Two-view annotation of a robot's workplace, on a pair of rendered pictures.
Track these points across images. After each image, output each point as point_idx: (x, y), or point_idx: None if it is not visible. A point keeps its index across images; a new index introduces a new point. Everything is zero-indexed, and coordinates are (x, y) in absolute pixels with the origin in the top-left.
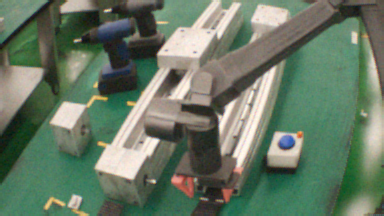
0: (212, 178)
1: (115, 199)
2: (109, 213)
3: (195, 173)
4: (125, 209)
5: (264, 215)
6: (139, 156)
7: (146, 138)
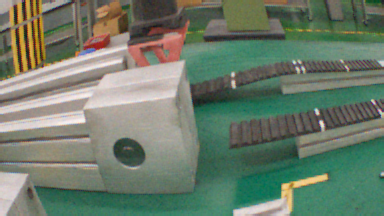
0: (182, 9)
1: (195, 177)
2: (273, 125)
3: (175, 13)
4: (220, 159)
5: (190, 70)
6: (114, 75)
7: (62, 101)
